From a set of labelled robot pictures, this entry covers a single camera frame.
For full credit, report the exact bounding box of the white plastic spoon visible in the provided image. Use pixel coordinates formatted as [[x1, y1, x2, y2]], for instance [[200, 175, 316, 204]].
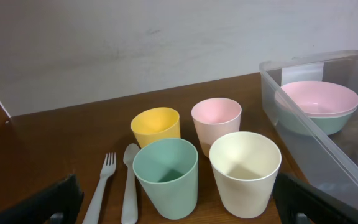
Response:
[[121, 143, 140, 224]]

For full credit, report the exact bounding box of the green plastic cup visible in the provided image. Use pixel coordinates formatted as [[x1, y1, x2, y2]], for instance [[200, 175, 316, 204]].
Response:
[[132, 138, 199, 220]]

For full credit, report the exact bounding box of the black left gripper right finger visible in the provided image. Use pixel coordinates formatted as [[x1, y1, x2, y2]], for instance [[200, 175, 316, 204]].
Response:
[[272, 173, 358, 224]]

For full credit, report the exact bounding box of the yellow plastic cup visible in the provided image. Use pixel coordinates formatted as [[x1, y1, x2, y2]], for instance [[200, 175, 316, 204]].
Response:
[[130, 107, 181, 148]]

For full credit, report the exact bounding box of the clear plastic container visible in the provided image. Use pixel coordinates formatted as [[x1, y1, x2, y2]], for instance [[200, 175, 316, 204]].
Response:
[[259, 50, 358, 209]]

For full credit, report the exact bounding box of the cream plastic cup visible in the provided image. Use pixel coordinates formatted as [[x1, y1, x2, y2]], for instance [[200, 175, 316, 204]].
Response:
[[209, 131, 282, 218]]

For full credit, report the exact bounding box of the pink plastic cup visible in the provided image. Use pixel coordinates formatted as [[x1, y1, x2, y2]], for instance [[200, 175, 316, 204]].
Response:
[[191, 98, 242, 157]]

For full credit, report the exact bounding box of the pink plastic bowl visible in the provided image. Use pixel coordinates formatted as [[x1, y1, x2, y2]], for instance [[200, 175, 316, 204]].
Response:
[[281, 81, 358, 118]]

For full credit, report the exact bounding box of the white plastic fork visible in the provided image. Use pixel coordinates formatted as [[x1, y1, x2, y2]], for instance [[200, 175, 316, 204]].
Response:
[[83, 152, 117, 224]]

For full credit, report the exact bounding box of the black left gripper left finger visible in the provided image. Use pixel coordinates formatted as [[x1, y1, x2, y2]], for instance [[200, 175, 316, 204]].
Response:
[[0, 174, 84, 223]]

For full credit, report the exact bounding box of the green plastic bowl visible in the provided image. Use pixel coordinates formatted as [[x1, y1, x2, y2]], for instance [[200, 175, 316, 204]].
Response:
[[276, 103, 357, 135]]

